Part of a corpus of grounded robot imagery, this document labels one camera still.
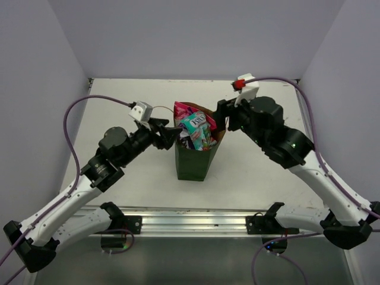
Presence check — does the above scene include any black base bracket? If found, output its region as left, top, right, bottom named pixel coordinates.
left=245, top=213, right=300, bottom=235
left=122, top=216, right=143, bottom=235

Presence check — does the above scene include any aluminium mounting rail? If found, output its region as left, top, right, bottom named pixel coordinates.
left=74, top=206, right=327, bottom=238

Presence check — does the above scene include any right black base bracket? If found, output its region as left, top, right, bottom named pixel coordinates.
left=245, top=213, right=300, bottom=235

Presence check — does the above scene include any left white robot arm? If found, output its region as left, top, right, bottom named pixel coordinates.
left=4, top=118, right=182, bottom=273

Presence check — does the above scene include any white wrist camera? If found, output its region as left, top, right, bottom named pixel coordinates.
left=232, top=73, right=259, bottom=107
left=129, top=101, right=153, bottom=123

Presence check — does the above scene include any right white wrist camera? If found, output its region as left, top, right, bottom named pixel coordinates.
left=232, top=73, right=259, bottom=107

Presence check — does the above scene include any pink chips bag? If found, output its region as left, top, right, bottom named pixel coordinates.
left=173, top=102, right=217, bottom=131

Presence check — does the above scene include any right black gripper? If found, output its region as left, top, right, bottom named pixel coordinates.
left=211, top=91, right=266, bottom=147

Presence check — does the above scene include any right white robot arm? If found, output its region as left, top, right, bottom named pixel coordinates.
left=213, top=97, right=379, bottom=249

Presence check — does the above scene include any teal mint candy bag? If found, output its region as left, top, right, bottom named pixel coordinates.
left=180, top=111, right=217, bottom=151

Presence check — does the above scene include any purple candy bag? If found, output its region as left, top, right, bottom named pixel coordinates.
left=179, top=129, right=195, bottom=150

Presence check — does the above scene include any green paper bag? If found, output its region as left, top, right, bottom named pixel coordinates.
left=153, top=102, right=230, bottom=182

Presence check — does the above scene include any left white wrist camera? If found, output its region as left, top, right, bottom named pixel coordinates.
left=129, top=101, right=153, bottom=123

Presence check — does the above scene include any left black base bracket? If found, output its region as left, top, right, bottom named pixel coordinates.
left=122, top=216, right=143, bottom=235

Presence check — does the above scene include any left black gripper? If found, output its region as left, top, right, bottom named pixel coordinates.
left=119, top=116, right=182, bottom=166

